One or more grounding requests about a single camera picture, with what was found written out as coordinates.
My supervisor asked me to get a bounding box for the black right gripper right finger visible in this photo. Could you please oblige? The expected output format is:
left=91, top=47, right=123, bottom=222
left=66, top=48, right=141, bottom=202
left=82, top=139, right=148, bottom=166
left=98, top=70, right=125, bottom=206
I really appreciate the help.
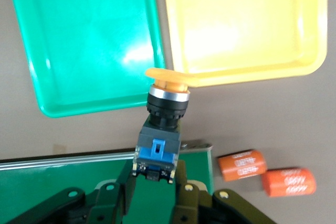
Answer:
left=170, top=161, right=276, bottom=224

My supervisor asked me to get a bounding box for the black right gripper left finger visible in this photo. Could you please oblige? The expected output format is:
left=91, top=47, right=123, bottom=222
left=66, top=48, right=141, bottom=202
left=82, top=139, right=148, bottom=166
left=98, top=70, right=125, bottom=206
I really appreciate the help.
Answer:
left=0, top=159, right=137, bottom=224

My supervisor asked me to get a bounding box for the orange cylindrical battery cell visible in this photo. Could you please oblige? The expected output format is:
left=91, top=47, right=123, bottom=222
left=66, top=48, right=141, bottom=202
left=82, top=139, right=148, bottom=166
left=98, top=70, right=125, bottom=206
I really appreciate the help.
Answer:
left=217, top=150, right=268, bottom=182
left=261, top=168, right=317, bottom=198

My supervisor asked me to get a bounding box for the yellow mushroom push button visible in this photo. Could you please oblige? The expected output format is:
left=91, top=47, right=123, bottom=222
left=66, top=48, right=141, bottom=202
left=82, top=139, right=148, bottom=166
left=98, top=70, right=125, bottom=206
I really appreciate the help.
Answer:
left=132, top=68, right=199, bottom=185

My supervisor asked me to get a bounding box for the green conveyor belt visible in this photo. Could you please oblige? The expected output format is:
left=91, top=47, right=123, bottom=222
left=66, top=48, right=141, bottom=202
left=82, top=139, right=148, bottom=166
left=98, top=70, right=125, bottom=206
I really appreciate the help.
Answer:
left=0, top=144, right=215, bottom=224

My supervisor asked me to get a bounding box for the green plastic tray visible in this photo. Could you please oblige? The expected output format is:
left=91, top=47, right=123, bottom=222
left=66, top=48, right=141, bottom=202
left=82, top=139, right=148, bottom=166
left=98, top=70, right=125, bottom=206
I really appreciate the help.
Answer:
left=5, top=0, right=166, bottom=119

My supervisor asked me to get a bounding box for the yellow plastic tray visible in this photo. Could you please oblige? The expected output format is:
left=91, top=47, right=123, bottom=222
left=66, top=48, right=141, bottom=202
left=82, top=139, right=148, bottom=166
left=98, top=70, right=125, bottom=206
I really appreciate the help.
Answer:
left=161, top=0, right=329, bottom=88

